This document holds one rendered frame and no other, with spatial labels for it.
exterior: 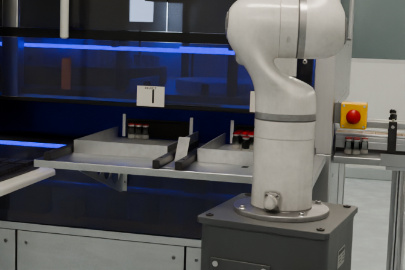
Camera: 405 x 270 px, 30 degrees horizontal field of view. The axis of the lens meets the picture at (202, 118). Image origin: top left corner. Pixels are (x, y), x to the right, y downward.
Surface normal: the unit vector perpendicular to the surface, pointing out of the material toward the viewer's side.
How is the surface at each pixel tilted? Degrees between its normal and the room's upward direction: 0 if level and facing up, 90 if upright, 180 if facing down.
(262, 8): 53
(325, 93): 90
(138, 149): 90
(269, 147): 90
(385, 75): 90
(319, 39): 110
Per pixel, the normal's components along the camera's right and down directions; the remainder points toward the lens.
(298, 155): 0.38, 0.11
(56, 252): -0.23, 0.10
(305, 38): -0.07, 0.44
